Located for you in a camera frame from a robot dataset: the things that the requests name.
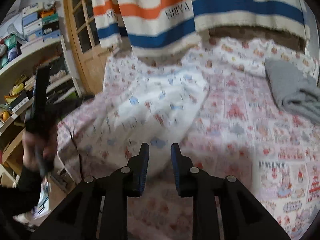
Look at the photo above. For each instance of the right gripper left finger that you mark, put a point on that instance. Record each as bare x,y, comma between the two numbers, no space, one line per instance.
97,208

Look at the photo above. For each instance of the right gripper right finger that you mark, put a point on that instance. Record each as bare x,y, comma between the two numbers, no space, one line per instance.
223,208

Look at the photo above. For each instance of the white cartoon print pants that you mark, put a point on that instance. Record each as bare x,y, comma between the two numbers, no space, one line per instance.
157,110

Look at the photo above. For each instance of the person left hand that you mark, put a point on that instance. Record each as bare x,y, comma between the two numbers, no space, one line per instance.
30,141

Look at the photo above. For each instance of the white storage shelf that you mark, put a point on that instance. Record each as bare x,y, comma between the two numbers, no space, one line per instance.
62,92

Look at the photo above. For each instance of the wooden glass panel door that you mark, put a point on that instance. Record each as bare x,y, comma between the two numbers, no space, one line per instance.
89,55

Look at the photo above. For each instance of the patterned bed sheet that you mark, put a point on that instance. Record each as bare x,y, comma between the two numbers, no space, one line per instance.
238,131

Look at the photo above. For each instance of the striped hanging curtain cloth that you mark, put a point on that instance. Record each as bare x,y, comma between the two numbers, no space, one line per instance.
161,27

